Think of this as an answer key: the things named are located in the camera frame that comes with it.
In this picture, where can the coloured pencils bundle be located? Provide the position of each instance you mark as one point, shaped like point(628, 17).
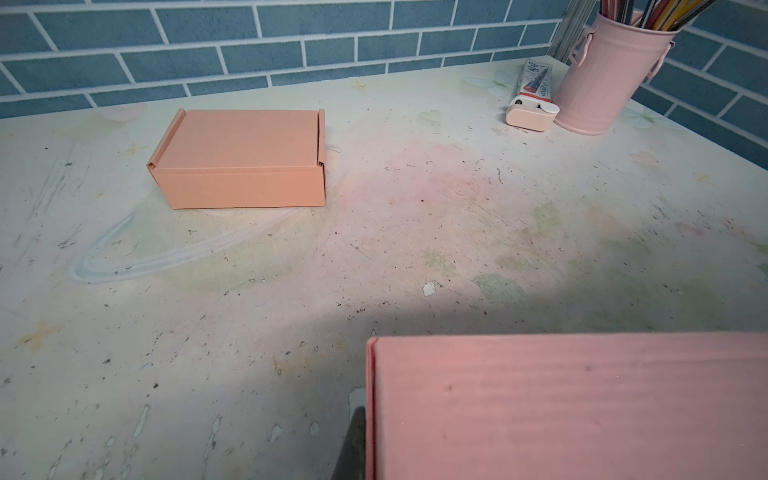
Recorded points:
point(656, 15)

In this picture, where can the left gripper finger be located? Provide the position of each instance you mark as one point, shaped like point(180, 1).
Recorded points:
point(351, 462)

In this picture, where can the pink pencil cup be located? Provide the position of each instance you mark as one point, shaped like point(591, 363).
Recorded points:
point(607, 66)

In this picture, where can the pink paper box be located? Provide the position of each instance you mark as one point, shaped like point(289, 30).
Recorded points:
point(567, 406)

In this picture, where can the orange paper box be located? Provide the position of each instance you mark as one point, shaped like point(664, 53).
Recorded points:
point(223, 159)

